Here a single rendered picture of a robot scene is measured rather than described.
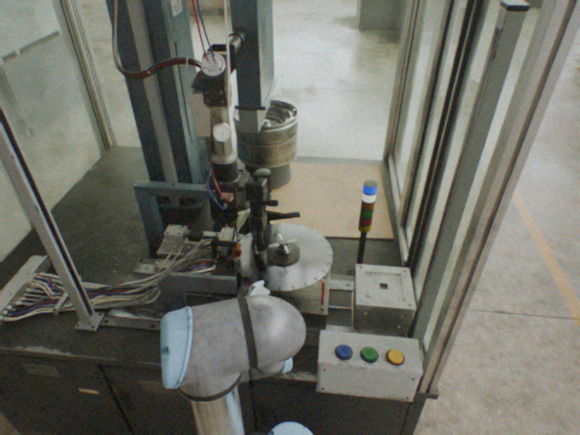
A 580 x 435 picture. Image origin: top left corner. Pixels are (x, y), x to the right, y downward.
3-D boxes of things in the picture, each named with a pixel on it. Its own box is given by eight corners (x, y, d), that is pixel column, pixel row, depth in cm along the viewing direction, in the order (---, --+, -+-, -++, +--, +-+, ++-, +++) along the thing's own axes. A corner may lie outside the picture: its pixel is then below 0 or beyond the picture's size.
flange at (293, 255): (279, 269, 134) (278, 264, 133) (260, 250, 141) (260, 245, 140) (306, 256, 139) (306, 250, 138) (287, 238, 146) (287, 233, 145)
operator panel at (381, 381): (408, 368, 129) (418, 338, 120) (412, 402, 120) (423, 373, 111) (318, 359, 131) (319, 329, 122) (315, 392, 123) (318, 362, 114)
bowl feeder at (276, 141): (300, 164, 225) (301, 100, 203) (294, 197, 201) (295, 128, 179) (244, 160, 228) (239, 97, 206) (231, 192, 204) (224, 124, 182)
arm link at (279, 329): (311, 274, 69) (282, 335, 112) (244, 287, 66) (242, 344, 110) (330, 345, 64) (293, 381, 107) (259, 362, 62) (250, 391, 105)
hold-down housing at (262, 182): (269, 225, 133) (267, 170, 120) (265, 235, 129) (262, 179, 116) (253, 222, 134) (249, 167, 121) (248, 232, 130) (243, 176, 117)
